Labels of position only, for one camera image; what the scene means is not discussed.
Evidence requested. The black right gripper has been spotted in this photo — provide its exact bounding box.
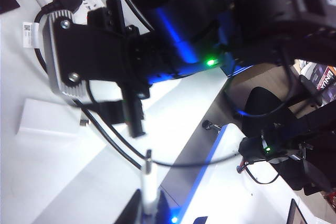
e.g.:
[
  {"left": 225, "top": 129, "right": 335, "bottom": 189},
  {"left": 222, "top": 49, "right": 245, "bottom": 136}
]
[{"left": 56, "top": 0, "right": 180, "bottom": 139}]

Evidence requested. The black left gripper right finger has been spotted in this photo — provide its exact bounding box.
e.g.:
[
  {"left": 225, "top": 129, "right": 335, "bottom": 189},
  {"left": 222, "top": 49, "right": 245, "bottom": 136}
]
[{"left": 154, "top": 189, "right": 184, "bottom": 224}]

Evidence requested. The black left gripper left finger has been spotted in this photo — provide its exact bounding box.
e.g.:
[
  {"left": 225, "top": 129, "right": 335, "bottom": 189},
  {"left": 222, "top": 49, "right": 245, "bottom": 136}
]
[{"left": 112, "top": 188, "right": 144, "bottom": 224}]

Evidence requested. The white Type-C charging cable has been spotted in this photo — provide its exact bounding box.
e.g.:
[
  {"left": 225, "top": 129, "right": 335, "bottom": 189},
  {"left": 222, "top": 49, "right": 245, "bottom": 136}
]
[{"left": 140, "top": 149, "right": 160, "bottom": 216}]

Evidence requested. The white charging base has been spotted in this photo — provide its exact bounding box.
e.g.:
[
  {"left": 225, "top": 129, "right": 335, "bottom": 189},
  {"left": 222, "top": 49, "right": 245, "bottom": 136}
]
[{"left": 15, "top": 98, "right": 90, "bottom": 137}]

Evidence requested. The black riser foot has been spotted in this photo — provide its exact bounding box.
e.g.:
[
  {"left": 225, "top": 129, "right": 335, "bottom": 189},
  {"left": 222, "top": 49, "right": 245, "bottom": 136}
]
[{"left": 203, "top": 120, "right": 224, "bottom": 132}]

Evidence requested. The black fabric cover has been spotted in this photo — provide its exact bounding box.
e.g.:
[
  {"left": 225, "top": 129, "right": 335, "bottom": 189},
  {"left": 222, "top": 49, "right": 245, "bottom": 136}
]
[{"left": 241, "top": 86, "right": 300, "bottom": 141}]

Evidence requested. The Linux printed book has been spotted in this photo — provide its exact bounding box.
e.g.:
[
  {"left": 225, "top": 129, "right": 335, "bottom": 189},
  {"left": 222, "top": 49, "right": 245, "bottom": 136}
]
[{"left": 299, "top": 61, "right": 336, "bottom": 99}]

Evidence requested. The thin black camera cable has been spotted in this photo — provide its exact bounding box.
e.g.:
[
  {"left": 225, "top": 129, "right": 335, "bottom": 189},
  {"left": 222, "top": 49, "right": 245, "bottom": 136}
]
[{"left": 83, "top": 81, "right": 244, "bottom": 168}]

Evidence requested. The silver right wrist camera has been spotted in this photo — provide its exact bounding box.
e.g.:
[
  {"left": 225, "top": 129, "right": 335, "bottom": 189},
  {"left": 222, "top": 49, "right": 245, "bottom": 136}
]
[{"left": 43, "top": 8, "right": 92, "bottom": 104}]

